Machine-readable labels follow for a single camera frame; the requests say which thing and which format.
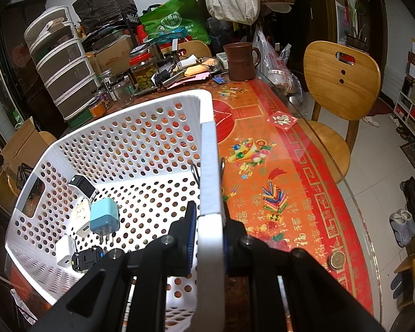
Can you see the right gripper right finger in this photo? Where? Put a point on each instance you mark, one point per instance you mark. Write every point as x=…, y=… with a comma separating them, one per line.
x=267, y=289

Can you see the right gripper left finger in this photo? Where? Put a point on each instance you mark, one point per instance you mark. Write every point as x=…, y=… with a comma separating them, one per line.
x=127, y=291

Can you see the black car key fob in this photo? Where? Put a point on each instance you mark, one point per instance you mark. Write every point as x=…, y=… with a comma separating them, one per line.
x=86, y=259

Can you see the white square power adapter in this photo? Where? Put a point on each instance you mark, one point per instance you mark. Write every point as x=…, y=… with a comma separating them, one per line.
x=65, y=249

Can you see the white plug adapter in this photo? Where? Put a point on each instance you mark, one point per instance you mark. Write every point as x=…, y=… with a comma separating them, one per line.
x=80, y=218

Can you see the teal USB charger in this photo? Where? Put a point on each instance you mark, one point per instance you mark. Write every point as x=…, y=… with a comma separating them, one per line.
x=104, y=218

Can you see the black white small charger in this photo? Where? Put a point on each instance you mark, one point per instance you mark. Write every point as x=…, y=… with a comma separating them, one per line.
x=82, y=184

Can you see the white perforated plastic basket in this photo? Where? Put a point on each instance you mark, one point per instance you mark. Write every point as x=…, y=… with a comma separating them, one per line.
x=152, y=159

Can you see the round coin on table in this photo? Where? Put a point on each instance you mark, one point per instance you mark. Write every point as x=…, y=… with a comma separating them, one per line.
x=337, y=260

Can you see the grey slippers on floor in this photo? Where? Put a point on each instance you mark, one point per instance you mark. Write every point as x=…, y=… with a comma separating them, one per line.
x=403, y=226

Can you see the black folding phone stand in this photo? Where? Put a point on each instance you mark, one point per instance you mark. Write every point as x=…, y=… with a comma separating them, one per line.
x=23, y=174

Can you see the red fu paper sticker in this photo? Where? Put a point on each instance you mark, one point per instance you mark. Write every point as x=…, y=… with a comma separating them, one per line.
x=282, y=120

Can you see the brown cardboard box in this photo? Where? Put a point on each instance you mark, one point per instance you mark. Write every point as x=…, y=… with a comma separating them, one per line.
x=26, y=146

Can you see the orange honey jar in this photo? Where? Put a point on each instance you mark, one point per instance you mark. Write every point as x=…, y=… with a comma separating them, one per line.
x=98, y=109

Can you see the empty glass jar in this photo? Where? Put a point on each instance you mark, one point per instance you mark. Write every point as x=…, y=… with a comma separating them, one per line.
x=124, y=90

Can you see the right wooden chair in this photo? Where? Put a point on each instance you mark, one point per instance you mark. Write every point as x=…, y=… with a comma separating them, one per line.
x=345, y=82

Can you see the pickle jar red lid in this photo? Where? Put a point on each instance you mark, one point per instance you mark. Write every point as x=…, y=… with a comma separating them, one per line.
x=144, y=68

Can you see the brown ceramic mug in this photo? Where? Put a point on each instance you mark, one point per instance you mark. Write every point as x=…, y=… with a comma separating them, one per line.
x=243, y=58

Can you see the stacked mesh drawer tower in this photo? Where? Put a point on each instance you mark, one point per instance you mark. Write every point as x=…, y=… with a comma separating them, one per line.
x=61, y=62

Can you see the green shopping bag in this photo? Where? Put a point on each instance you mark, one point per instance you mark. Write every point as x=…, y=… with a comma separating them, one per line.
x=175, y=14

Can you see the black bag on shelf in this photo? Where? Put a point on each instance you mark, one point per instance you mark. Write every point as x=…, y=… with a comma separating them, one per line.
x=93, y=14

